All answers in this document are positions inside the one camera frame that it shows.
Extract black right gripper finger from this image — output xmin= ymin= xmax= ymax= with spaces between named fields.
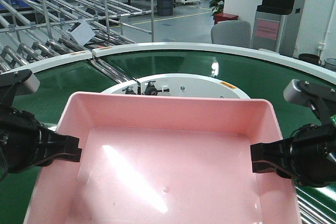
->
xmin=250 ymin=140 xmax=293 ymax=163
xmin=252 ymin=162 xmax=292 ymax=179

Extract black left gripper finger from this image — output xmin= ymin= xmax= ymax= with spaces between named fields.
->
xmin=39 ymin=148 xmax=82 ymax=167
xmin=39 ymin=127 xmax=80 ymax=153

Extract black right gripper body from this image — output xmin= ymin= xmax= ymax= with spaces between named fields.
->
xmin=288 ymin=124 xmax=335 ymax=187

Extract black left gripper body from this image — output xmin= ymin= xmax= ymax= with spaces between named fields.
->
xmin=1 ymin=104 xmax=42 ymax=180

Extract pink plastic bin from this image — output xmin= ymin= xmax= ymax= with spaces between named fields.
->
xmin=24 ymin=92 xmax=300 ymax=223

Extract steel transfer rollers front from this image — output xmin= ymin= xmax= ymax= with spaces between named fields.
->
xmin=296 ymin=184 xmax=335 ymax=223

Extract white outer conveyor rim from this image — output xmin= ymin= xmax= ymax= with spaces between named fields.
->
xmin=8 ymin=42 xmax=335 ymax=84

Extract grey control box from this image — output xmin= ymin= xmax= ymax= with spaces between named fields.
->
xmin=66 ymin=20 xmax=95 ymax=46

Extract black grey kiosk machine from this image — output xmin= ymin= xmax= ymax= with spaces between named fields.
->
xmin=251 ymin=0 xmax=295 ymax=53

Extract grey office chair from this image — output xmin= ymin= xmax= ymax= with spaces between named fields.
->
xmin=211 ymin=20 xmax=251 ymax=48

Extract steel roller rack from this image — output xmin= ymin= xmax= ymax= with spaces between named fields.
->
xmin=0 ymin=0 xmax=156 ymax=74

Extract red planter box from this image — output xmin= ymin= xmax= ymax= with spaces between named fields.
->
xmin=214 ymin=13 xmax=239 ymax=25

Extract black stacked crates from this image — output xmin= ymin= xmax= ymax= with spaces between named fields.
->
xmin=157 ymin=0 xmax=173 ymax=16

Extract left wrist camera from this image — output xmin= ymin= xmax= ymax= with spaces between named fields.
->
xmin=1 ymin=69 xmax=40 ymax=98

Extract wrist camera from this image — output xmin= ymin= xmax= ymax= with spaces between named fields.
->
xmin=1 ymin=69 xmax=40 ymax=98
xmin=283 ymin=79 xmax=335 ymax=125

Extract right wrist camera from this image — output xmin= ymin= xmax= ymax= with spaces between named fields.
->
xmin=283 ymin=79 xmax=335 ymax=125

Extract white inner conveyor ring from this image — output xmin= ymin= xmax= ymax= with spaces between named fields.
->
xmin=100 ymin=73 xmax=251 ymax=100

